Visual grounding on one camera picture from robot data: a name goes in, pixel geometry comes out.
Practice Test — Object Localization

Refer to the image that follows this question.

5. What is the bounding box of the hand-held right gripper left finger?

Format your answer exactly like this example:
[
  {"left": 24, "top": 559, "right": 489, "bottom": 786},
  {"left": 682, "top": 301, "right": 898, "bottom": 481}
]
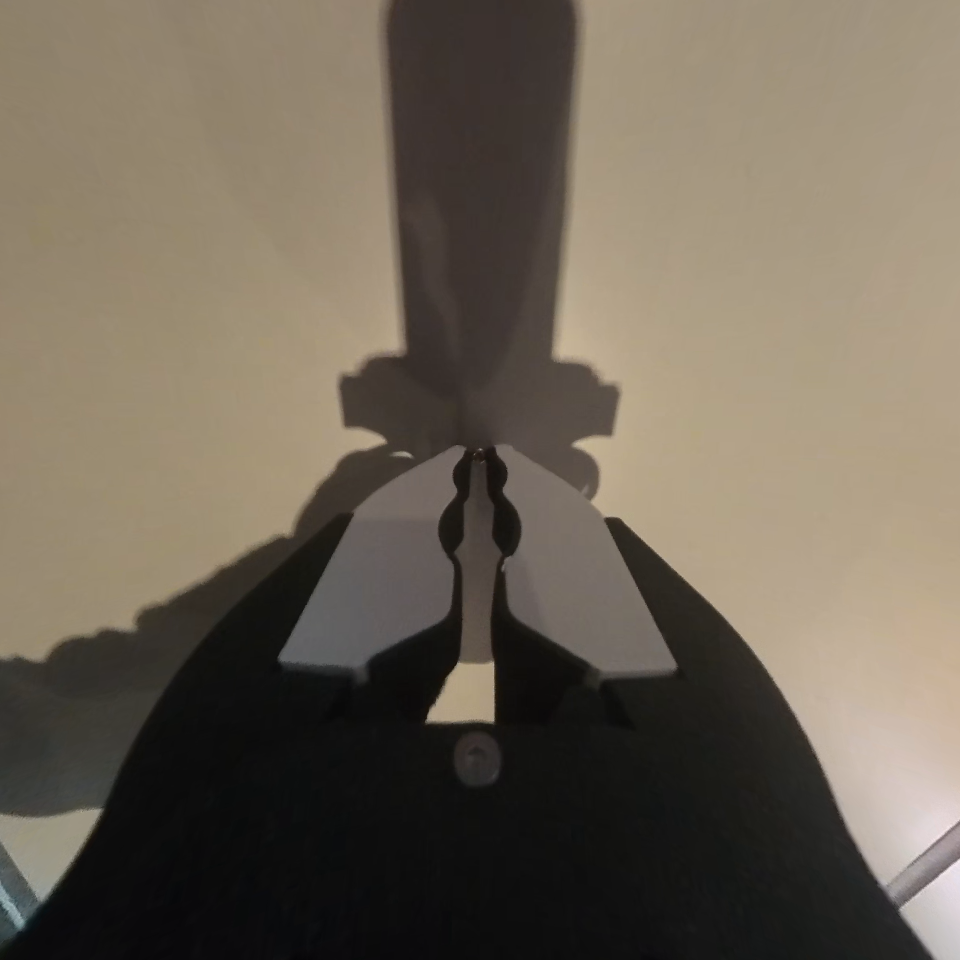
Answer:
[{"left": 276, "top": 446, "right": 472, "bottom": 682}]

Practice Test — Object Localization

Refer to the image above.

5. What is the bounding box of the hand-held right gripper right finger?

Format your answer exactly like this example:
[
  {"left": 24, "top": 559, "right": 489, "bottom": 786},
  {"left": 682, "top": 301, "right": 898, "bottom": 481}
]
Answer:
[{"left": 486, "top": 444, "right": 680, "bottom": 685}]

